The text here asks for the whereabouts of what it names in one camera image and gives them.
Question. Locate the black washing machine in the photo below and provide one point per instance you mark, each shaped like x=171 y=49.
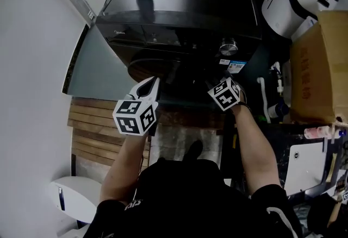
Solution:
x=190 y=6

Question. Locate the person's right forearm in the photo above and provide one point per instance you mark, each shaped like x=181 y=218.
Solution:
x=255 y=150

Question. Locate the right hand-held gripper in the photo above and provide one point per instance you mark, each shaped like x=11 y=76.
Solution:
x=224 y=95

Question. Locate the person's black clothing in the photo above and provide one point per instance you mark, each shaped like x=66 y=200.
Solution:
x=190 y=204

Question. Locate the round dark washing machine door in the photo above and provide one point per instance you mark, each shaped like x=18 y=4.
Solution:
x=148 y=68

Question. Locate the silver washing machine dial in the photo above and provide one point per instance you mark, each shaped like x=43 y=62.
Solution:
x=228 y=47

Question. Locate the person's left forearm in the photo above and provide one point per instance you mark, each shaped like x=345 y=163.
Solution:
x=122 y=171

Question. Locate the wooden slat platform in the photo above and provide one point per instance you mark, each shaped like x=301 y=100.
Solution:
x=92 y=128

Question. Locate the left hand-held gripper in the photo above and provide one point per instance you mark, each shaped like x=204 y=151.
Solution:
x=133 y=117

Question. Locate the white carton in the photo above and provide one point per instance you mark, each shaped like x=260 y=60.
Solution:
x=305 y=27

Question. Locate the blue white energy label sticker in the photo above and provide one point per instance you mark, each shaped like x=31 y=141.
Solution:
x=233 y=66

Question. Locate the white round lidded bin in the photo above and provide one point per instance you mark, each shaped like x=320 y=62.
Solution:
x=76 y=196

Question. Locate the white water tap valve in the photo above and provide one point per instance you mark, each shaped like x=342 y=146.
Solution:
x=278 y=76

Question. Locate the person's black shoe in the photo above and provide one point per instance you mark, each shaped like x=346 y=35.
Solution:
x=193 y=150

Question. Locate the white flat board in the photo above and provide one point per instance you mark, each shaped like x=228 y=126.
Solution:
x=304 y=169

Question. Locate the brown cardboard box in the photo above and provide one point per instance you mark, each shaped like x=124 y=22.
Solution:
x=320 y=68

